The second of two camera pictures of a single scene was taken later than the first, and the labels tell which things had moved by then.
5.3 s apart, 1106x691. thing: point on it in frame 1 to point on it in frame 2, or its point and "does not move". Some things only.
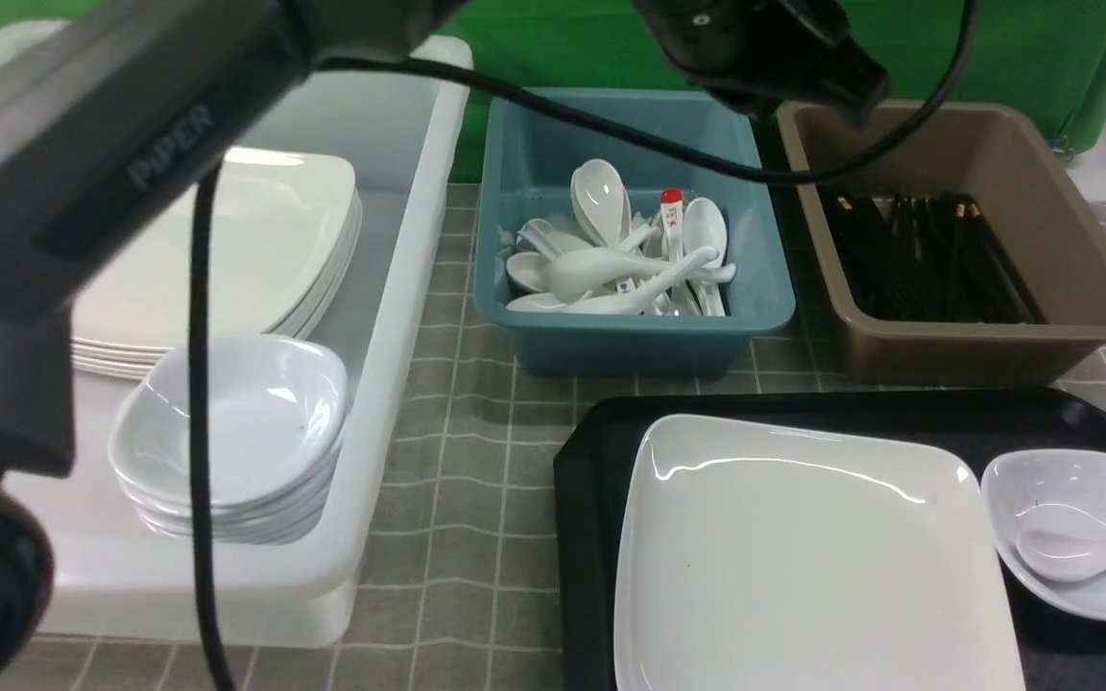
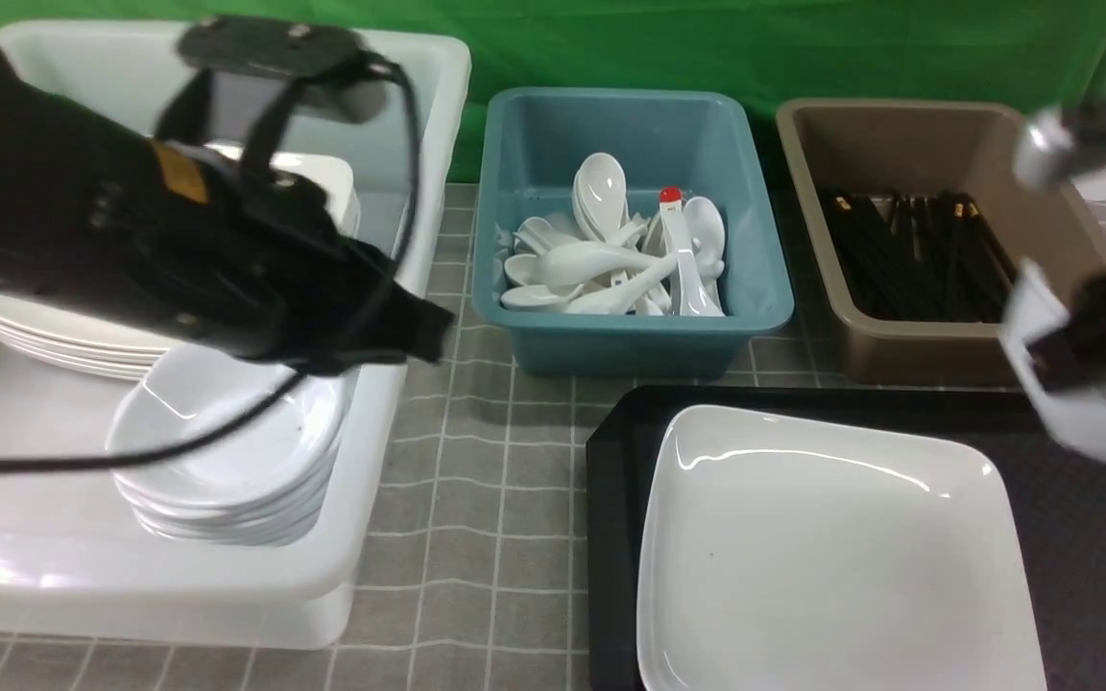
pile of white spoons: [596, 256] does not move
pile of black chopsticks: [934, 257] does not move
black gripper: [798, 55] to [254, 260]
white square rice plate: [763, 556] does not move
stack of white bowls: [275, 413] does not move
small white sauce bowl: [1029, 490] to [1085, 416]
